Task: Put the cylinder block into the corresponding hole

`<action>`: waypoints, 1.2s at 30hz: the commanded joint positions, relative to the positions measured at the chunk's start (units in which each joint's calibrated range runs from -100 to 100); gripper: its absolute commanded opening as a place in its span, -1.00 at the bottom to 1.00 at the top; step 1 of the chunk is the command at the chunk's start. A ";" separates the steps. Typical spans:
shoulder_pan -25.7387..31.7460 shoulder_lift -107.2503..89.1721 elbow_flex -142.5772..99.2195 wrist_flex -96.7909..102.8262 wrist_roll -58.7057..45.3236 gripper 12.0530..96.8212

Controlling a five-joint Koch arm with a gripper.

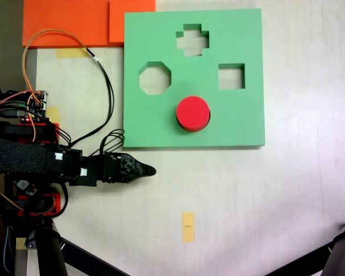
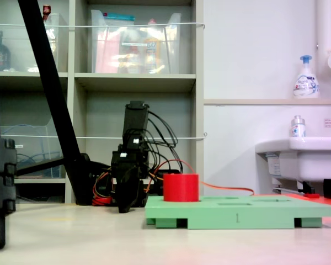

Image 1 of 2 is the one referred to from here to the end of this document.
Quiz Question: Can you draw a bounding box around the long black cable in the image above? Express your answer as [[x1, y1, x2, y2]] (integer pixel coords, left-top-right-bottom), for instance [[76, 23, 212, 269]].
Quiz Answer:
[[68, 47, 116, 144]]

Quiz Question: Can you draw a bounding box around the large orange flat plate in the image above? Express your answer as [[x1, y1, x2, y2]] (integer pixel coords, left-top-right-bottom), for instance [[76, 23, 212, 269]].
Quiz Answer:
[[22, 0, 124, 48]]

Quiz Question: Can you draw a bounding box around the wide yellow tape piece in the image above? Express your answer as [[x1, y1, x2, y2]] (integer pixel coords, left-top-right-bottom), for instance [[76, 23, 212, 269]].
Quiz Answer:
[[56, 48, 86, 59]]

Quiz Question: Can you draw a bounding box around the black cable from board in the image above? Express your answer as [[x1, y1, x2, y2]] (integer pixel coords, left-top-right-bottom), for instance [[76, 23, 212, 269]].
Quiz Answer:
[[45, 114, 73, 146]]

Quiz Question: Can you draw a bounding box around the circuit board with wires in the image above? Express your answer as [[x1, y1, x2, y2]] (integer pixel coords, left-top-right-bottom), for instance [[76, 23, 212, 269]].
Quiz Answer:
[[19, 90, 50, 124]]

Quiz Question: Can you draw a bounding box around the black controller board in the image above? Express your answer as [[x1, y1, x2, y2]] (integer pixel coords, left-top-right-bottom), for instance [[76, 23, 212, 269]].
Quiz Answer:
[[16, 179, 38, 197]]

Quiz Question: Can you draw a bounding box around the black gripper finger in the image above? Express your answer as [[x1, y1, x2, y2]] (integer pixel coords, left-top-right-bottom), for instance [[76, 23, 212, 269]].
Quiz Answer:
[[132, 158, 157, 174], [119, 167, 154, 183]]

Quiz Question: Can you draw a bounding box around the yellow tape with mark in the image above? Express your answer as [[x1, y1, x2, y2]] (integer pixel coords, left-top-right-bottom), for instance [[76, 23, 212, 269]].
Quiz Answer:
[[182, 212, 196, 244]]

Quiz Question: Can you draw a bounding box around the black camera tripod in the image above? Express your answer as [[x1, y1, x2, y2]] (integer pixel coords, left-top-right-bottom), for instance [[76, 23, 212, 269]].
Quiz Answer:
[[24, 218, 132, 276], [263, 215, 345, 276]]

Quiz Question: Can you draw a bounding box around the red black table clamp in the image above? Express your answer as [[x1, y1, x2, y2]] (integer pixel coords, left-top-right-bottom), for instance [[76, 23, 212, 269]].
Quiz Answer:
[[0, 122, 61, 143], [0, 193, 62, 217]]

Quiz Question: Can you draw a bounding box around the red cylinder block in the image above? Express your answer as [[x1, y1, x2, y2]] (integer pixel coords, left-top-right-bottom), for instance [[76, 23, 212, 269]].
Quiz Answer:
[[175, 95, 211, 133]]

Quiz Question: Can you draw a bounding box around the blue white braided cable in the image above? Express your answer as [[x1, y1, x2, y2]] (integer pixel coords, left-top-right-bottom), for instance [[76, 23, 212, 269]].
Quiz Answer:
[[2, 225, 12, 274]]

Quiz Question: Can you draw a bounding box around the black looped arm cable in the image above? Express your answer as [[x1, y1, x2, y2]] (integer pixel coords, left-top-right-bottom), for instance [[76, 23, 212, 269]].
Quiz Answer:
[[99, 129, 126, 158]]

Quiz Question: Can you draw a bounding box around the green shape sorter board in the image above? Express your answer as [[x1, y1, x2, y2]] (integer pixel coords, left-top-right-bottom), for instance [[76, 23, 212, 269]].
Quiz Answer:
[[122, 8, 266, 150]]

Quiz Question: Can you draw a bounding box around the orange cable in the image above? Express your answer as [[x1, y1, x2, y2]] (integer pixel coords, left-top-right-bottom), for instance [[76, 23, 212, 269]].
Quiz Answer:
[[22, 28, 89, 100]]

